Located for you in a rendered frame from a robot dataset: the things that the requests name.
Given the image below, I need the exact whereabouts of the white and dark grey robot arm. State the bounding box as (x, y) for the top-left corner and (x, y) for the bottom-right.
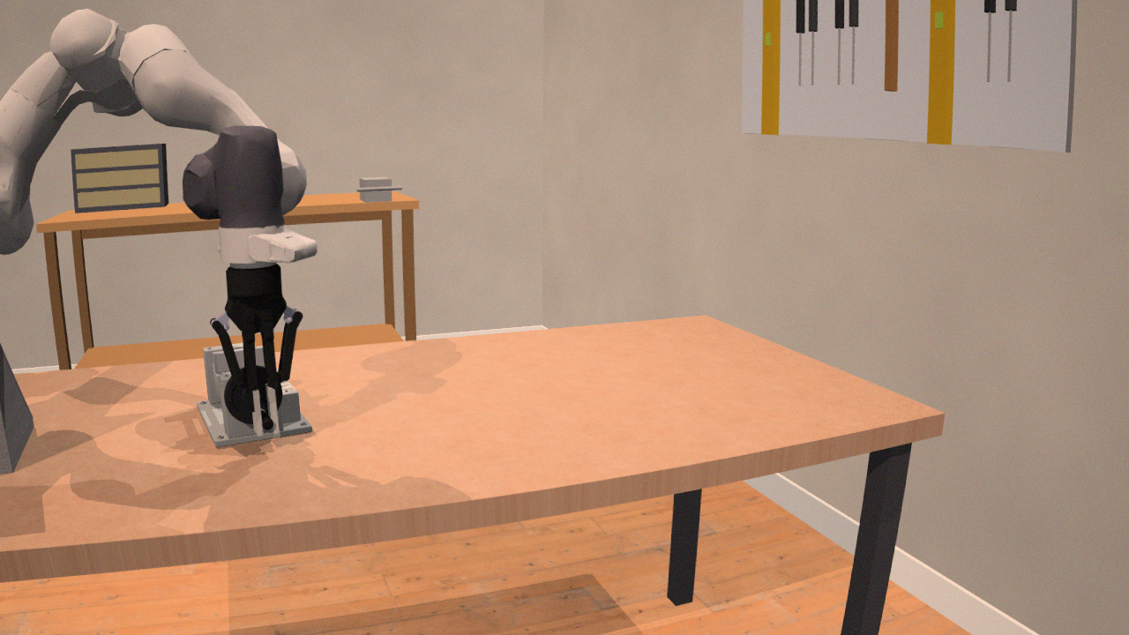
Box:
(0, 9), (318, 269)

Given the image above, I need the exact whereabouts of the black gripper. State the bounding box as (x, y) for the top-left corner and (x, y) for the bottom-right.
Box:
(210, 264), (303, 437)

